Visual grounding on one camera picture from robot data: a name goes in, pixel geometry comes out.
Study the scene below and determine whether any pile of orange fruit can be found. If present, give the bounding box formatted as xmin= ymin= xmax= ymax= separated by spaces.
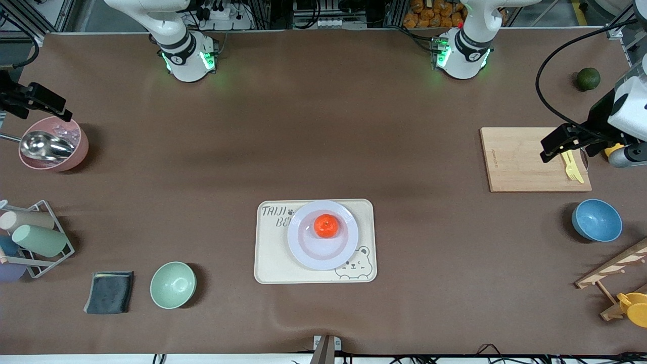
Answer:
xmin=403 ymin=0 xmax=468 ymax=29

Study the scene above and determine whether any yellow plastic knife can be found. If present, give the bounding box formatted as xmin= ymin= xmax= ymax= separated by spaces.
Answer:
xmin=565 ymin=149 xmax=585 ymax=184

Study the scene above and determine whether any wooden rack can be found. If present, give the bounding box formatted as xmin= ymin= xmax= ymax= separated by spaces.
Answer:
xmin=575 ymin=238 xmax=647 ymax=322

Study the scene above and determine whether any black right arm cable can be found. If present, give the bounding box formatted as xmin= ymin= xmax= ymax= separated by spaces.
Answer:
xmin=0 ymin=13 xmax=40 ymax=69

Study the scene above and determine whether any pink bowl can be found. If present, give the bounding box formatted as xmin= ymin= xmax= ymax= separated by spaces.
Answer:
xmin=19 ymin=116 xmax=89 ymax=172

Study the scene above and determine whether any metal scoop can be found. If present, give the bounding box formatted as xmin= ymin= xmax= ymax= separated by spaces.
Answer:
xmin=0 ymin=131 xmax=76 ymax=162

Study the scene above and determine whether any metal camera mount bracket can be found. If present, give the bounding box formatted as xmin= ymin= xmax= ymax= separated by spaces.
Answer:
xmin=312 ymin=335 xmax=342 ymax=364

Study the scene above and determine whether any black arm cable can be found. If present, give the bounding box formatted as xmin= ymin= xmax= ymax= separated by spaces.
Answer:
xmin=536 ymin=19 xmax=637 ymax=135
xmin=0 ymin=13 xmax=40 ymax=69

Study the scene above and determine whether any yellow cup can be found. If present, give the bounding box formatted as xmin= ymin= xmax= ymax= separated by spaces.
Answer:
xmin=617 ymin=292 xmax=647 ymax=328

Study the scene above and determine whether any cream bear print tray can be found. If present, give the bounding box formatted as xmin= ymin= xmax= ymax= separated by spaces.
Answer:
xmin=254 ymin=199 xmax=378 ymax=284

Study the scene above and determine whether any pale green bowl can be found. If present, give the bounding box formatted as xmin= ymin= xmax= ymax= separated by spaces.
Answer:
xmin=150 ymin=261 xmax=197 ymax=310

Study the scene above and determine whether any white round plate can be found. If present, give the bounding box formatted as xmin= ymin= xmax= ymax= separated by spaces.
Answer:
xmin=287 ymin=200 xmax=359 ymax=271

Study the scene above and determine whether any dark green lime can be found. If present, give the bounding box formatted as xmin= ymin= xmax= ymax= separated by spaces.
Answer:
xmin=577 ymin=67 xmax=602 ymax=92

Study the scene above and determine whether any beige cup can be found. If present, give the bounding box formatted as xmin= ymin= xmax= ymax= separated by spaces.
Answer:
xmin=0 ymin=210 xmax=55 ymax=233

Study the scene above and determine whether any pale green cup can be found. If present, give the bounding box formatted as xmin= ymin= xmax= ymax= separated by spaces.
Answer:
xmin=12 ymin=224 xmax=68 ymax=258

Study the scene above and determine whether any purple cup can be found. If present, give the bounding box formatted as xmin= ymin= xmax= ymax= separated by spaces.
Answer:
xmin=0 ymin=262 xmax=27 ymax=283

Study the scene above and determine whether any brown table mat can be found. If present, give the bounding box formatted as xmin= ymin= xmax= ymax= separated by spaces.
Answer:
xmin=0 ymin=28 xmax=647 ymax=355

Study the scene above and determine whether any white power strip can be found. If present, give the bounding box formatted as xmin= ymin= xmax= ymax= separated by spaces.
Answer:
xmin=200 ymin=0 xmax=252 ymax=30

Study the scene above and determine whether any dark grey folded cloth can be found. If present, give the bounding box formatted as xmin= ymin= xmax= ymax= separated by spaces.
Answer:
xmin=83 ymin=271 xmax=135 ymax=315

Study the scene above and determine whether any grey wire cup rack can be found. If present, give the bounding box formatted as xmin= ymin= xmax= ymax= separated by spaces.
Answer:
xmin=0 ymin=200 xmax=75 ymax=279

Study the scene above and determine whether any wooden cutting board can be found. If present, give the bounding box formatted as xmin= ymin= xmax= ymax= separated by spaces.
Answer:
xmin=480 ymin=127 xmax=592 ymax=193

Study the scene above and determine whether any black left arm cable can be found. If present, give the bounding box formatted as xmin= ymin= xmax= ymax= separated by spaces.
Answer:
xmin=536 ymin=19 xmax=637 ymax=135

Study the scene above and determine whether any blue bowl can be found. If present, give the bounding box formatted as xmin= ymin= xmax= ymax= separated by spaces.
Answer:
xmin=572 ymin=199 xmax=623 ymax=243

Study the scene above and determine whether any yellow plastic fork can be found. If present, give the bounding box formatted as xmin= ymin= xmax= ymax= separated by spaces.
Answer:
xmin=560 ymin=150 xmax=581 ymax=181

